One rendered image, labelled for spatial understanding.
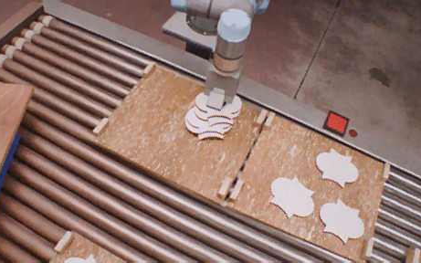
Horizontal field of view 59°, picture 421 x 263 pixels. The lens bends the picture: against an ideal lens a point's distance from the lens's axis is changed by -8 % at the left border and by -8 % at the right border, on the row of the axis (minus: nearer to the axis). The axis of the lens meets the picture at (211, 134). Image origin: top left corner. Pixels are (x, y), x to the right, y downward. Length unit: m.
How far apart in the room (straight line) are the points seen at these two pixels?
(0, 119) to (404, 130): 2.43
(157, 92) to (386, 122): 1.89
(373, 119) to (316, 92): 0.42
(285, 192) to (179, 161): 0.30
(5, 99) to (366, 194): 1.06
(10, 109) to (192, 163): 0.52
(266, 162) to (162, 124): 0.32
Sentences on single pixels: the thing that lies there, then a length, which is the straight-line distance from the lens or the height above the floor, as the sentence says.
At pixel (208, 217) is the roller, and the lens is 1.07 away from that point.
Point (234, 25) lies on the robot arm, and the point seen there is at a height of 1.30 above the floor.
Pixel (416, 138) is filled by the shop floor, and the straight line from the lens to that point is 2.89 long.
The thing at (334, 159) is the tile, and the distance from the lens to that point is 1.23.
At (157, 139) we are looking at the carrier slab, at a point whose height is 0.94.
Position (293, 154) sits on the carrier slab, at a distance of 1.20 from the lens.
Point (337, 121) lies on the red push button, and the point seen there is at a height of 0.93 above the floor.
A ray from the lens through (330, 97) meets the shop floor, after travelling 2.77.
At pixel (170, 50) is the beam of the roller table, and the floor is 0.92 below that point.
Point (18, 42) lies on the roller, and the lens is 1.55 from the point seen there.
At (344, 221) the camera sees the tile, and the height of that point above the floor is 0.95.
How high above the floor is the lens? 1.89
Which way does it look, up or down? 54 degrees down
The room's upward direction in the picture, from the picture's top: 11 degrees clockwise
